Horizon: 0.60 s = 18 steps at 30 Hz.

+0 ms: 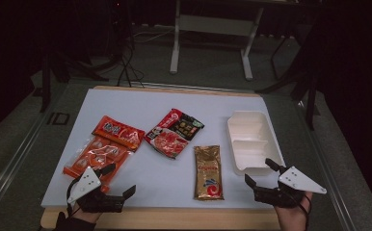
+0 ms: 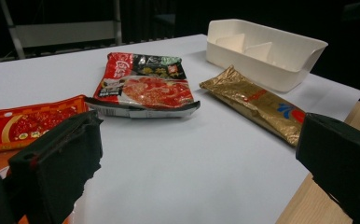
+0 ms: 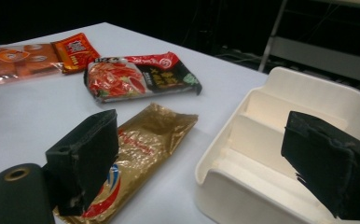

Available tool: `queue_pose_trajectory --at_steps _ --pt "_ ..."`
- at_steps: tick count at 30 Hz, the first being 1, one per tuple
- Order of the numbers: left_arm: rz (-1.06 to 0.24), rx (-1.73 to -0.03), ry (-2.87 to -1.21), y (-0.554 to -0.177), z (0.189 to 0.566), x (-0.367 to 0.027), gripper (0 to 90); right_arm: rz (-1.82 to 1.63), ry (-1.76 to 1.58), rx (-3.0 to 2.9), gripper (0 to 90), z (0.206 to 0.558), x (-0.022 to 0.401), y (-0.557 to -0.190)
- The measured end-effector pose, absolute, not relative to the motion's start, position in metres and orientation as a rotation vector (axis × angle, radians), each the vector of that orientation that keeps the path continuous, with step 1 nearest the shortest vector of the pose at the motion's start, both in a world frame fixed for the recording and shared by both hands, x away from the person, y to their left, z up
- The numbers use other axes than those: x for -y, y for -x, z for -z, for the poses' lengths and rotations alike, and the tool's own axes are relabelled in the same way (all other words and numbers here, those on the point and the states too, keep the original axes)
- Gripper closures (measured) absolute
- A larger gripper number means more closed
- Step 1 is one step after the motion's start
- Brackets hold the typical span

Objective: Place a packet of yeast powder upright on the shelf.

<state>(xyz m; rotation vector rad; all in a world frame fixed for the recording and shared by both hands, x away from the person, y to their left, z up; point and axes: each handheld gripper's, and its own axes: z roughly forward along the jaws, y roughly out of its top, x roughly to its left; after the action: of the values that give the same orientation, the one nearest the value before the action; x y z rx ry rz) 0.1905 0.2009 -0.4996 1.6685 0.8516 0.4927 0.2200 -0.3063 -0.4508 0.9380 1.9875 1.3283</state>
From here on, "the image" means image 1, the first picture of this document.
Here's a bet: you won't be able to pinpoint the orange-red snack packet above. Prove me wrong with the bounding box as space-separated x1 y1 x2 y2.
92 115 146 153

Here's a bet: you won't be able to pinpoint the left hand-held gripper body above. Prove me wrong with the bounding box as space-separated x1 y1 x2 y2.
66 166 126 214

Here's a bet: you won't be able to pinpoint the gold foil packet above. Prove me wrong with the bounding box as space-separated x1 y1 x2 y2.
193 144 225 202

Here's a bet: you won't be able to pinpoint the black floor cables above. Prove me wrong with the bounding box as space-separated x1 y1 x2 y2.
115 18 146 89

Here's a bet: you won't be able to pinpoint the black metal stand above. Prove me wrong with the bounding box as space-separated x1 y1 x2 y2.
254 18 322 131
39 44 124 114

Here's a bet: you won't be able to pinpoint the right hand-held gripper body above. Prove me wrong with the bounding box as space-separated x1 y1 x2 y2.
252 165 329 208

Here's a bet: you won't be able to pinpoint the metal floor rail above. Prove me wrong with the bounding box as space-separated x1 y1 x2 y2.
0 110 48 222
296 100 359 231

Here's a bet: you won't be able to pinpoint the person's left hand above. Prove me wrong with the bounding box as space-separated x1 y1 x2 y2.
72 206 104 224

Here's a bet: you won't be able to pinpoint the person's black sleeve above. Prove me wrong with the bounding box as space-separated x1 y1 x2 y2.
52 211 97 231

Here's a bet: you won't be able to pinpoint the white table sheet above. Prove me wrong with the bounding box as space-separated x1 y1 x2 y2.
40 88 286 210

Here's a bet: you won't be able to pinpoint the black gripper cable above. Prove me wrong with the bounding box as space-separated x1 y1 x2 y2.
66 177 81 218
294 192 313 231

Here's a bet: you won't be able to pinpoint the clear packet of orange snacks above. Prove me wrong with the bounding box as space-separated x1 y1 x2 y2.
62 135 134 193

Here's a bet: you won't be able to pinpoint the white metal table frame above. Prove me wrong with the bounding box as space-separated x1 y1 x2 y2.
169 0 266 82

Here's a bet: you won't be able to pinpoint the red and black food packet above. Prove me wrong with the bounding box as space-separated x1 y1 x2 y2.
144 108 205 160

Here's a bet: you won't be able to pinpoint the white compartment tray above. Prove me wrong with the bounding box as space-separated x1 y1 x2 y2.
226 110 285 177

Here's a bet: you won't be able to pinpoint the person's right hand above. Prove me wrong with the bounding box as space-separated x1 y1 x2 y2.
274 192 314 231

